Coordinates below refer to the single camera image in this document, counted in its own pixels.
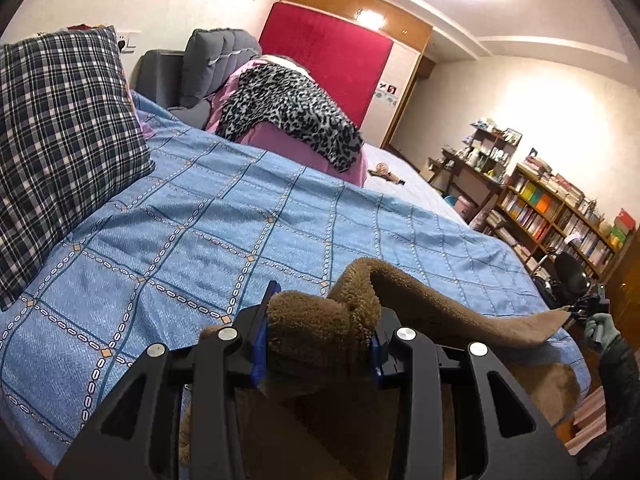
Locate right hand green glove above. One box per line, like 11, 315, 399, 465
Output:
585, 313, 620, 356

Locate leopard print blanket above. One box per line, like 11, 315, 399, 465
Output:
215, 63, 363, 172

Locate pink plastic bin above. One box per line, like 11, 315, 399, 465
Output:
445, 195, 473, 220

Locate white bed sheet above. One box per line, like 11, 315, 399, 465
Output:
362, 143, 468, 228

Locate dark plaid pillow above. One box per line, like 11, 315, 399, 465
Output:
1, 26, 154, 310

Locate wooden wardrobe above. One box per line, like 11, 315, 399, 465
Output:
282, 0, 435, 148

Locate brown fleece pants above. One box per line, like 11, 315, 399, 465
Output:
177, 258, 579, 479

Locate wooden desk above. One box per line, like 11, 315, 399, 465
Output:
427, 148, 503, 223

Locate grey tufted headboard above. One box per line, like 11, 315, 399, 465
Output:
134, 28, 262, 130

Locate small wooden desk shelf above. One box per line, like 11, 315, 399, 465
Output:
463, 119, 523, 183

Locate white wall socket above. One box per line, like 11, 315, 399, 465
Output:
116, 32, 139, 54

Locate wooden bookshelf with books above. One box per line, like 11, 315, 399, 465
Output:
483, 162, 638, 280

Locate black office chair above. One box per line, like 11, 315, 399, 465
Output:
532, 252, 591, 310

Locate pink folded quilt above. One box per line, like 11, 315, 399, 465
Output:
204, 55, 367, 188

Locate hair dryer on bed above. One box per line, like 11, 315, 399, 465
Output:
368, 162, 406, 185

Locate right forearm dark sleeve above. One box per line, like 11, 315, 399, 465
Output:
575, 336, 640, 479

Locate blue checked bedspread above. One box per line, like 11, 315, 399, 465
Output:
0, 90, 592, 468

